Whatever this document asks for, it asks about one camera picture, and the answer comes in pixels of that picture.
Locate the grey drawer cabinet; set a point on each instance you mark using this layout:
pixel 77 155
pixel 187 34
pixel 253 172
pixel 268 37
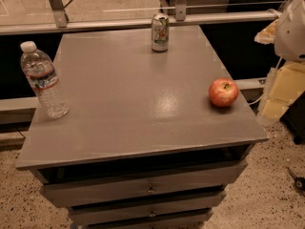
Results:
pixel 142 146

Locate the black caster wheel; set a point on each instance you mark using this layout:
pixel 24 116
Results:
pixel 299 181

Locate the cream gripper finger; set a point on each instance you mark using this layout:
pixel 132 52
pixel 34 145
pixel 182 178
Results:
pixel 282 88
pixel 267 35

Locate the clear plastic water bottle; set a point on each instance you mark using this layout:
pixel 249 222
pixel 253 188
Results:
pixel 43 79

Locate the red apple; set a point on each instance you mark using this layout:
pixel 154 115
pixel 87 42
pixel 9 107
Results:
pixel 223 92

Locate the metal railing frame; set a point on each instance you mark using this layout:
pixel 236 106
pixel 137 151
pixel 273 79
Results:
pixel 51 16

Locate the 7up soda can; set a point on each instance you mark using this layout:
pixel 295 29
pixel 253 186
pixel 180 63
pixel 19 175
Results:
pixel 160 32

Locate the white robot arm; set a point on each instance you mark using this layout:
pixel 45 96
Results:
pixel 289 43

